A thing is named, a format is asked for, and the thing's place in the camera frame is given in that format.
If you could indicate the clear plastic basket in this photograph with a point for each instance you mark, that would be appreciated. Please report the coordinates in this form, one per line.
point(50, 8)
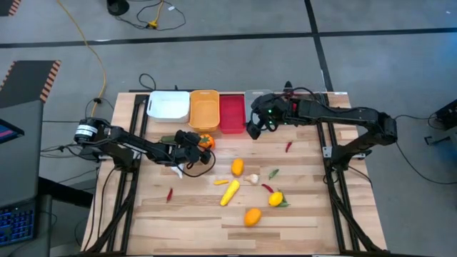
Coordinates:
point(301, 93)

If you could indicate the orange bell pepper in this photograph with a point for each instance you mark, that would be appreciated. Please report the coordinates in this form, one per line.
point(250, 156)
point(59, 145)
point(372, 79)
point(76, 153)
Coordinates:
point(209, 142)

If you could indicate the grey plastic basket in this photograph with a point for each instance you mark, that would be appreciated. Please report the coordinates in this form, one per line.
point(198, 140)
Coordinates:
point(249, 103)

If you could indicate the yellow toy corn cob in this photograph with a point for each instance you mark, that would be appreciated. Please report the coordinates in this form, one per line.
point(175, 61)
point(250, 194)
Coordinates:
point(230, 192)

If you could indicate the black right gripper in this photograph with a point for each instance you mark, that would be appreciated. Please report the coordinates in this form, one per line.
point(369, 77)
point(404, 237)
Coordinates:
point(266, 107)

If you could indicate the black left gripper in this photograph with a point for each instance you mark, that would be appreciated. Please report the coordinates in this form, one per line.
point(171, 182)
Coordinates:
point(185, 150)

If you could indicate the yellow power plug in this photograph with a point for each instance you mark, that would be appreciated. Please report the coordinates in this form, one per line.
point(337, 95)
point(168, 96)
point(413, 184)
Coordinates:
point(153, 24)

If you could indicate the large black hazard-striped mat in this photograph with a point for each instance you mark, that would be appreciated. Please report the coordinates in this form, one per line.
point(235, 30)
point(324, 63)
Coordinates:
point(25, 82)

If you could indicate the yellow-orange plastic basket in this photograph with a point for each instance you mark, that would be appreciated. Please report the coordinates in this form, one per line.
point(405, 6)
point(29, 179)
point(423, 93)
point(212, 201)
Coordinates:
point(204, 110)

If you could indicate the white plastic basket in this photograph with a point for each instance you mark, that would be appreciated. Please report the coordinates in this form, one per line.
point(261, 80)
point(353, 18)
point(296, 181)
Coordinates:
point(168, 107)

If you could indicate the backlit computer keyboard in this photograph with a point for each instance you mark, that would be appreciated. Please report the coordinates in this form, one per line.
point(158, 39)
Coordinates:
point(16, 225)

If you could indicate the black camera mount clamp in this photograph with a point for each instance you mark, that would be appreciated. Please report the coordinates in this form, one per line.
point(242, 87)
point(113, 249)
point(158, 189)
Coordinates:
point(288, 85)

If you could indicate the red toy chili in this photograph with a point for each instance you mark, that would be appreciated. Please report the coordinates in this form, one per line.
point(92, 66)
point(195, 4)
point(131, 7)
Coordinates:
point(288, 146)
point(267, 187)
point(169, 195)

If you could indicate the red plastic basket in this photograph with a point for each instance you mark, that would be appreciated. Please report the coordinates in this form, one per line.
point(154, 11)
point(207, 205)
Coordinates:
point(232, 114)

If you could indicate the yellow toy lemon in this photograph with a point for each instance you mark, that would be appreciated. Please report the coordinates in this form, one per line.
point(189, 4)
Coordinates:
point(275, 199)

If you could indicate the small orange toy carrot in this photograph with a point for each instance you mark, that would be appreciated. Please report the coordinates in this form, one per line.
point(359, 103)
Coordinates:
point(221, 182)

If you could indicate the black metal frame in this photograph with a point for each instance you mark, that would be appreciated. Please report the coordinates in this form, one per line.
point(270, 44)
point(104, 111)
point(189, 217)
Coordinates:
point(338, 221)
point(141, 98)

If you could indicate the white toy garlic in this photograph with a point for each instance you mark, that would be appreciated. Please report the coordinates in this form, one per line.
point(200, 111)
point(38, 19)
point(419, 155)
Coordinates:
point(179, 172)

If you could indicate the small black hazard-striped mat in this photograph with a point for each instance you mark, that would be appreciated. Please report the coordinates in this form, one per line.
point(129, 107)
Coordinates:
point(7, 5)

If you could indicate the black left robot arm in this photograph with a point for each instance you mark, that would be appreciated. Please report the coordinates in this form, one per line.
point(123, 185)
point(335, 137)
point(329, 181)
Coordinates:
point(125, 141)

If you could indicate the black equipment box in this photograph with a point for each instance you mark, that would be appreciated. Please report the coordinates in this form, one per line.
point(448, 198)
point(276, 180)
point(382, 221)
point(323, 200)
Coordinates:
point(446, 114)

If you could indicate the computer monitor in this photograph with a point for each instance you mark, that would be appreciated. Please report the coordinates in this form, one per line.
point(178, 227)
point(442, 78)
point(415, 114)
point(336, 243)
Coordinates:
point(9, 131)

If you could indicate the black round stand base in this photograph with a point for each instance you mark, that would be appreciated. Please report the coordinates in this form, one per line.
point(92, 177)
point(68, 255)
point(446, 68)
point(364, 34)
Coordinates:
point(118, 6)

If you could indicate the grey desk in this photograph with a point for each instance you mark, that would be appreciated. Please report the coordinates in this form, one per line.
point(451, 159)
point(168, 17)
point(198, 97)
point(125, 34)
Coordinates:
point(21, 171)

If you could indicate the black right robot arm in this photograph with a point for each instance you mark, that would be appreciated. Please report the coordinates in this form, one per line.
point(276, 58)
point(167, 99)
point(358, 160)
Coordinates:
point(339, 112)

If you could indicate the beige toy garlic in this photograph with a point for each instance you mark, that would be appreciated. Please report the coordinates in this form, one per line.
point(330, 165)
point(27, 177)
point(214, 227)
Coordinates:
point(252, 178)

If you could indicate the dark green toy cucumber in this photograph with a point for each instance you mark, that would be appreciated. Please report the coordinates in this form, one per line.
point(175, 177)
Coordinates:
point(167, 138)

